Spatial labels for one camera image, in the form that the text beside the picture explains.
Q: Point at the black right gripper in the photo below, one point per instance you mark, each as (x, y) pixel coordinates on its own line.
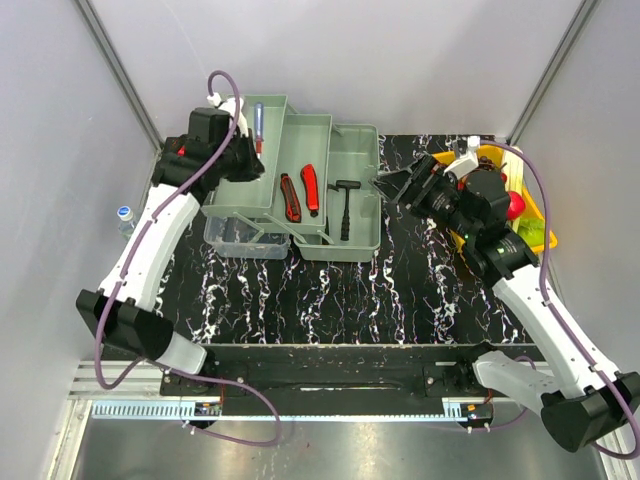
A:
(432, 175)

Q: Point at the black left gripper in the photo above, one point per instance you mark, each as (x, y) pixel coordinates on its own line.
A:
(255, 168)

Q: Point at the small hammer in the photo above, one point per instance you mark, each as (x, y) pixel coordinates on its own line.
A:
(347, 186)

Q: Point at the blue handled screwdriver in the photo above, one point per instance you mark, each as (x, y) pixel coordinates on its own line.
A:
(259, 127)

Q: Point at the red utility knife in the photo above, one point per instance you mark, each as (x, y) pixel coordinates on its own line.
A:
(292, 207)
(309, 179)

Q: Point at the translucent green tool box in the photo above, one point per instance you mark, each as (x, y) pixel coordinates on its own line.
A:
(247, 220)

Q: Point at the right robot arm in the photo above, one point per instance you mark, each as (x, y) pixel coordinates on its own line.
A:
(585, 396)

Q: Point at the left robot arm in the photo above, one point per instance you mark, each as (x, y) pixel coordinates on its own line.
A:
(217, 146)

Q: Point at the dark purple grape bunch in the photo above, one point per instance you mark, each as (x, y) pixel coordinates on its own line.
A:
(485, 163)

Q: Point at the yellow plastic fruit tray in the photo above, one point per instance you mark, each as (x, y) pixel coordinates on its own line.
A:
(532, 210)

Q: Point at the black marble pattern mat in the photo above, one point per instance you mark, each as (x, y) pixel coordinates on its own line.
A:
(415, 290)

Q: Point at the white corn cob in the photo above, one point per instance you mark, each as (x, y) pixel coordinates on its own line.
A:
(513, 166)

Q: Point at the clear water bottle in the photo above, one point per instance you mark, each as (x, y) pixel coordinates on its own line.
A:
(127, 221)

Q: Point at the green pepper toy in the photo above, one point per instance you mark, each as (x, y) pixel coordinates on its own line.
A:
(532, 230)

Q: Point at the aluminium frame post left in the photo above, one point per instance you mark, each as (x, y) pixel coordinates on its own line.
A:
(100, 36)

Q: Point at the aluminium frame post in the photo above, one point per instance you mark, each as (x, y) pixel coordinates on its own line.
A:
(578, 23)
(100, 36)

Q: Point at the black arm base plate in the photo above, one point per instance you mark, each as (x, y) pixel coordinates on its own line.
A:
(336, 381)

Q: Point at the aluminium frame post right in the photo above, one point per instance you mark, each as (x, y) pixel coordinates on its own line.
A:
(578, 23)

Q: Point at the aluminium front rail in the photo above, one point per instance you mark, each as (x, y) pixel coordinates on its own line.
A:
(139, 397)

